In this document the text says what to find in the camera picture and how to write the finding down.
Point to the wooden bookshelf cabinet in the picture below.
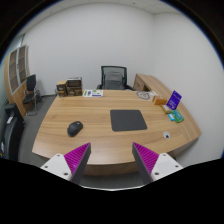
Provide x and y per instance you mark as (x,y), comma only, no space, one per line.
(16,71)

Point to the white desk cable grommet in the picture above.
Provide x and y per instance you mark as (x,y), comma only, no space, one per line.
(167,135)

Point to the white green leaflet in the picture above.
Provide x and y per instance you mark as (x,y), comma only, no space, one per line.
(93,93)

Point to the yellow green small packet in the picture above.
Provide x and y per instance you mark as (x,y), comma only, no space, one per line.
(165,109)

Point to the green box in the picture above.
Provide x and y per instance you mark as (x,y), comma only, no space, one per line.
(177,116)

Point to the black computer mouse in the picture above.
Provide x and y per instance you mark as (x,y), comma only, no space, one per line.
(74,128)

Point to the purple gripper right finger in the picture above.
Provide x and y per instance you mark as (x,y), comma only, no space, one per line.
(151,165)

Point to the orange brown box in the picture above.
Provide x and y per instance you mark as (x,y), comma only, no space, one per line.
(158,100)

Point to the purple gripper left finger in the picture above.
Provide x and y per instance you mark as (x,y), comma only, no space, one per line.
(70,166)

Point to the black armchair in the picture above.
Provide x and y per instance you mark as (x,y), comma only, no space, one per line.
(12,132)

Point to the small brown drawer box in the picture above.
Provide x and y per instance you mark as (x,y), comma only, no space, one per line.
(61,87)

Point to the black mesh office chair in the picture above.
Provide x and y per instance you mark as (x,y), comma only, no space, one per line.
(114,78)

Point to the wooden side cabinet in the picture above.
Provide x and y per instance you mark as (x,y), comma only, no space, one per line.
(150,83)

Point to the wooden office desk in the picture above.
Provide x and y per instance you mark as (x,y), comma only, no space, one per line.
(111,152)

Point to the black visitor chair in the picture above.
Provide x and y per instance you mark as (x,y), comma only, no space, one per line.
(31,94)

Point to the dark grey mouse pad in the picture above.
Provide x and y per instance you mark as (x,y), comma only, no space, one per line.
(127,120)

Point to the brown desk organizer box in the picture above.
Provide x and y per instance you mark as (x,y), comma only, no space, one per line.
(74,86)

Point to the purple sign stand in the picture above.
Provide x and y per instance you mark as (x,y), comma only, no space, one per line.
(174,100)

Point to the blue small box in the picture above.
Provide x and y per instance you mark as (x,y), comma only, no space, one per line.
(171,117)

